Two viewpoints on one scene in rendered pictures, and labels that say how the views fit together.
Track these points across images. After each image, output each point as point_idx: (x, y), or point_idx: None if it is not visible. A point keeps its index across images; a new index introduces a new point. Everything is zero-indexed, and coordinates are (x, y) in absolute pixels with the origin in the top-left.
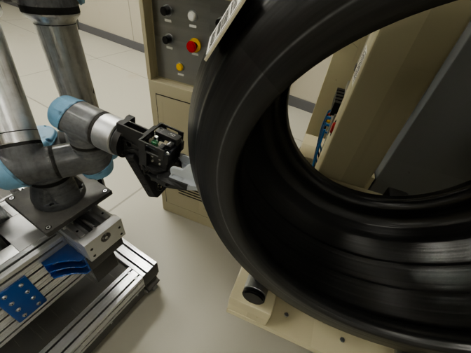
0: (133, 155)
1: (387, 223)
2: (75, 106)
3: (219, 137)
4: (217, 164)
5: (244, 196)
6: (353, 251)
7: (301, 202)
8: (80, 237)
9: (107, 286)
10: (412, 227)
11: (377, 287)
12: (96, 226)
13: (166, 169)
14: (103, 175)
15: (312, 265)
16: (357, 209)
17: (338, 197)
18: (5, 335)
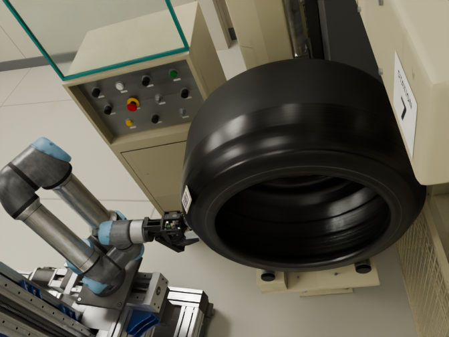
0: (159, 237)
1: (333, 188)
2: (113, 229)
3: (204, 229)
4: (209, 236)
5: (233, 225)
6: (319, 218)
7: (274, 202)
8: (142, 299)
9: (174, 329)
10: (347, 184)
11: (336, 235)
12: (145, 287)
13: (182, 235)
14: (141, 253)
15: (294, 242)
16: (311, 188)
17: (294, 188)
18: None
